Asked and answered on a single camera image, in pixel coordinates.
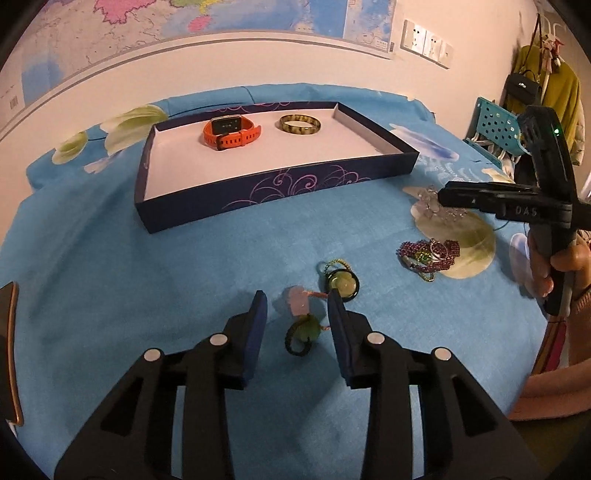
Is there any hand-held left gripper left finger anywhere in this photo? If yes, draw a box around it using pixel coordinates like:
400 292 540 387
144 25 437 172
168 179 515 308
54 290 269 480

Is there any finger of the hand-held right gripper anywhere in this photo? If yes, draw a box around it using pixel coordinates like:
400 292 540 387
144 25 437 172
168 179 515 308
437 188 503 215
445 181 539 193

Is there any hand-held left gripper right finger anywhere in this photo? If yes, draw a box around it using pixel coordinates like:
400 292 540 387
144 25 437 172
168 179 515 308
328 291 541 480

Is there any green jade charm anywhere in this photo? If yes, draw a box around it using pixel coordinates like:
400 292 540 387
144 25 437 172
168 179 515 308
295 318 322 343

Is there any clear crystal bracelet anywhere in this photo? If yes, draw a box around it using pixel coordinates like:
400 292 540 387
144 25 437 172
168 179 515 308
411 185 469 223

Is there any black ring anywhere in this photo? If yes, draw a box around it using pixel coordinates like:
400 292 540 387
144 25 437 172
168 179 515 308
285 323 319 357

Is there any purple beaded bracelet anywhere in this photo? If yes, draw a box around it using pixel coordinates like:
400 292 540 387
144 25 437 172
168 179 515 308
398 237 461 274

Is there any pale jade pendant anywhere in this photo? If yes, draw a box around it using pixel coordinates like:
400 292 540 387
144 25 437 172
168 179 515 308
318 260 359 304

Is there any green beaded chain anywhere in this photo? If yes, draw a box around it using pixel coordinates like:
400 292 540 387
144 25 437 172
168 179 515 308
406 249 437 282

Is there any navy cardboard box tray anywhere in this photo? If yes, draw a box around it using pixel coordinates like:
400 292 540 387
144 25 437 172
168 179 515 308
135 102 421 234

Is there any person's right forearm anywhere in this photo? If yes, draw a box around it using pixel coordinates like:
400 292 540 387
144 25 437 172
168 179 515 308
508 284 591 422

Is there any person's right hand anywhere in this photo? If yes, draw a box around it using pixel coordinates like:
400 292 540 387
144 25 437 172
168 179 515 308
526 231 591 301

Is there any teal perforated stool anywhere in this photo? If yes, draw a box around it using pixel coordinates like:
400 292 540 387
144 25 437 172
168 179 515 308
464 96 532 169

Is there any yellow coat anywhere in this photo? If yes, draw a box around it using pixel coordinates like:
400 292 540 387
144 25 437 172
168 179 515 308
512 44 586 167

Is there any black handbag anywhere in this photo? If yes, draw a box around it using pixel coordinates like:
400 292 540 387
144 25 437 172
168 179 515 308
503 69 544 114

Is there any blue floral blanket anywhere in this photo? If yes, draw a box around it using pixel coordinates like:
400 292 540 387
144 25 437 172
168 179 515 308
0 83 578 480

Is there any white coat rack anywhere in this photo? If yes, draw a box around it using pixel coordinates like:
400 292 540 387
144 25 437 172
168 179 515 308
536 9 568 93

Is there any mottled green bangle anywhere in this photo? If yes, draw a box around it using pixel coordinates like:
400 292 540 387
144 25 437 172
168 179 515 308
279 114 321 137

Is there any orange smartwatch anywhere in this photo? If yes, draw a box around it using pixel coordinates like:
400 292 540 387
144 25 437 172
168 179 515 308
203 115 263 151

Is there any gold-edged smartphone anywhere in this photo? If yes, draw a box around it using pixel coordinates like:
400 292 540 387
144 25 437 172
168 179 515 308
0 281 25 425

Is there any wall map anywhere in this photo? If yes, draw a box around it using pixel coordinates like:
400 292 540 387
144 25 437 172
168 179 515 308
344 0 398 60
0 0 348 141

